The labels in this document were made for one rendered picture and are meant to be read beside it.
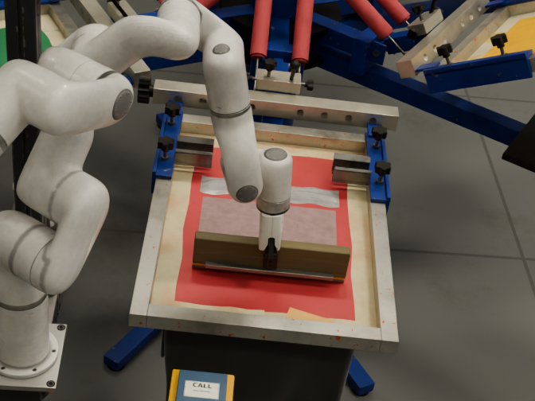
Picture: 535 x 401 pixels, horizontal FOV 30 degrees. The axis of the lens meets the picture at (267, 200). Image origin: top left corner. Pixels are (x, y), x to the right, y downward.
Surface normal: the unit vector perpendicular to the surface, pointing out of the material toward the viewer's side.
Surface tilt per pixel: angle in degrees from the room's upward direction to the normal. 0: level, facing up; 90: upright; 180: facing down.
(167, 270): 0
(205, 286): 0
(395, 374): 0
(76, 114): 88
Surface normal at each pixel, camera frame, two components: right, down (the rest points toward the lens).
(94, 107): 0.85, 0.32
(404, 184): 0.11, -0.78
